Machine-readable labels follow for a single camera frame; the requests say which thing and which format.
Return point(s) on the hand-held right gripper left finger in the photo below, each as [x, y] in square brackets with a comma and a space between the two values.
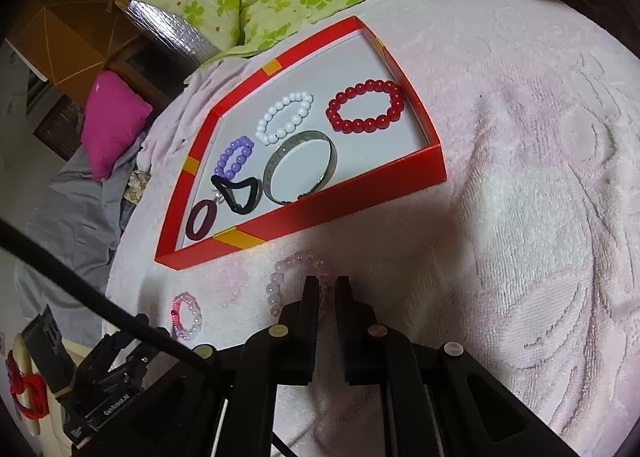
[305, 332]

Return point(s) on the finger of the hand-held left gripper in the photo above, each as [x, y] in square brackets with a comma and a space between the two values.
[135, 337]

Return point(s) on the grey bed sheet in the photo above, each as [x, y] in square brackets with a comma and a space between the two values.
[75, 217]

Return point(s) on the small patterned cloth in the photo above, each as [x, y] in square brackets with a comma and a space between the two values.
[136, 187]

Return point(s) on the pale pink blanket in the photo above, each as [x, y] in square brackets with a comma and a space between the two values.
[525, 187]

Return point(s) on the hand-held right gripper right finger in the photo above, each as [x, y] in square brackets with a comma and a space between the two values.
[350, 332]

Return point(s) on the silver bangle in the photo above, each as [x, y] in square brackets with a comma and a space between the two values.
[270, 172]

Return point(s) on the dark wicker chest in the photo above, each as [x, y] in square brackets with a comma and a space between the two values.
[60, 129]

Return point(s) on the magenta pillow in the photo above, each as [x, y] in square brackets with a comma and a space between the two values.
[112, 122]

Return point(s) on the brown cardboard box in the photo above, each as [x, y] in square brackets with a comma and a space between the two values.
[65, 37]

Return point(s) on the red shallow box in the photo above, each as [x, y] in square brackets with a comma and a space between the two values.
[350, 197]

